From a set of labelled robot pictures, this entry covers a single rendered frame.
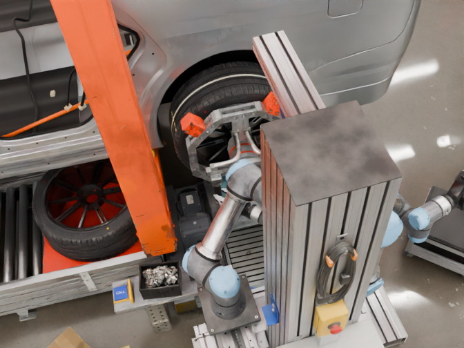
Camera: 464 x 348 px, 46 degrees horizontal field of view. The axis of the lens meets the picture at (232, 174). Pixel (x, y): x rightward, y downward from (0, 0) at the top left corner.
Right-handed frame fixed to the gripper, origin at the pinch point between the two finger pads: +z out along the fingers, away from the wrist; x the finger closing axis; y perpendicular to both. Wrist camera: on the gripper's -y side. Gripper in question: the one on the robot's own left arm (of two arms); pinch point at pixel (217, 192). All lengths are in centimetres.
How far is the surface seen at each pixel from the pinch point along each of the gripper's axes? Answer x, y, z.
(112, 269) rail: -45, 49, 44
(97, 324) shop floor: -68, 83, 47
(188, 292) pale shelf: -38, 38, -4
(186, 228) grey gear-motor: -6.4, 42.3, 20.9
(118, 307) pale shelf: -63, 38, 22
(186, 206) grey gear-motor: 4.7, 40.0, 28.9
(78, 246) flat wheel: -47, 37, 63
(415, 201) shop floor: 104, 83, -77
